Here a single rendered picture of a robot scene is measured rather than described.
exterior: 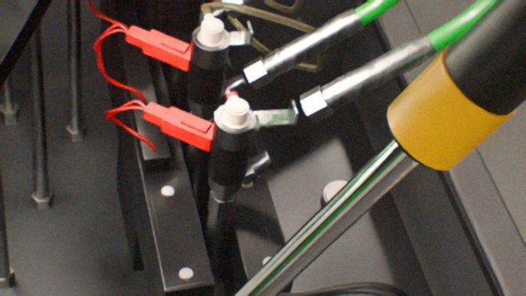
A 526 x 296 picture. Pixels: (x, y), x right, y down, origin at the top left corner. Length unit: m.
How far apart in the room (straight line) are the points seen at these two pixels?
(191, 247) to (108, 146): 0.28
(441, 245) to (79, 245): 0.33
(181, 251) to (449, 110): 0.58
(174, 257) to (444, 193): 0.27
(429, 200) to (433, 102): 0.75
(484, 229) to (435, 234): 0.08
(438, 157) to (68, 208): 0.79
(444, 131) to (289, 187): 0.81
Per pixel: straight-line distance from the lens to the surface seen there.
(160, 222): 0.79
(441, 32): 0.69
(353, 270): 0.97
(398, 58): 0.69
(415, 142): 0.21
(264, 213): 0.81
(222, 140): 0.69
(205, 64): 0.75
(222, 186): 0.73
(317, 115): 0.70
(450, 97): 0.21
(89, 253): 0.96
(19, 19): 0.76
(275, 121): 0.70
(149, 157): 0.81
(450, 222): 0.92
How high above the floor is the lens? 1.61
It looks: 48 degrees down
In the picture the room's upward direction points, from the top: 11 degrees clockwise
